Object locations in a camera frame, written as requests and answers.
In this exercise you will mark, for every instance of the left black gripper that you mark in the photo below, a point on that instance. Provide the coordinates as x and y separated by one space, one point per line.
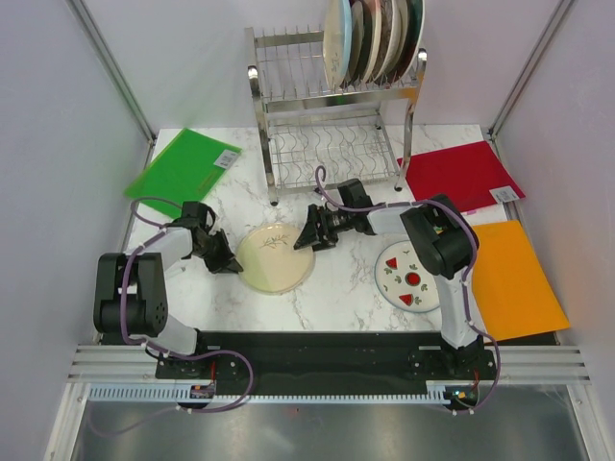
227 262

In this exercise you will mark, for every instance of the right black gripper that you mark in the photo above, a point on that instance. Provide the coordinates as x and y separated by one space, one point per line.
319 239

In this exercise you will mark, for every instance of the cream plate with twig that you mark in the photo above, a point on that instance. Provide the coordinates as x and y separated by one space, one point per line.
270 263

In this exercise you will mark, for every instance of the watermelon pattern white plate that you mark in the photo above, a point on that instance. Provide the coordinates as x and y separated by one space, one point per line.
403 281

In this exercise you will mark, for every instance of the cream and blue plate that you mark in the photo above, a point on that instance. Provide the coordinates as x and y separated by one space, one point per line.
337 42

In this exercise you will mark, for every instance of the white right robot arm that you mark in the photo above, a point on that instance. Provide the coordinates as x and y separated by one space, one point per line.
431 269

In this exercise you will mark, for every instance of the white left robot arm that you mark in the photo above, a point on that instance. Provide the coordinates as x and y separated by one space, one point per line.
130 293

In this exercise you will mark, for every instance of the steel two-tier dish rack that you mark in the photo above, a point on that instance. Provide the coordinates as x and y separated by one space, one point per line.
362 131

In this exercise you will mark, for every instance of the green folder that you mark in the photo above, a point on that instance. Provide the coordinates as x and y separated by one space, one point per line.
186 170

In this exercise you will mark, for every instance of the red folder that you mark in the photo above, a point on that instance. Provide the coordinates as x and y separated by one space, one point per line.
470 175

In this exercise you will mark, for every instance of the orange clip file folder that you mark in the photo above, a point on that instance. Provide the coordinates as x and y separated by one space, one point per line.
512 292

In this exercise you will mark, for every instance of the cream brown rim plate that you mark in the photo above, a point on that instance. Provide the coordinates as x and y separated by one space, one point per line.
383 19

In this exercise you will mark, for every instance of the white floral plate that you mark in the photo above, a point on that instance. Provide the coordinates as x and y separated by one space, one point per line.
398 39

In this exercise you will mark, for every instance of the dark green rimmed plate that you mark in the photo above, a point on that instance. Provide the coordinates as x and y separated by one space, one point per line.
414 37

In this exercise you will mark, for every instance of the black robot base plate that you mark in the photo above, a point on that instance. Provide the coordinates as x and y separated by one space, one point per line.
331 361

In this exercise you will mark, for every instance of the white slotted cable duct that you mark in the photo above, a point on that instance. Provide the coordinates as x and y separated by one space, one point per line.
193 393

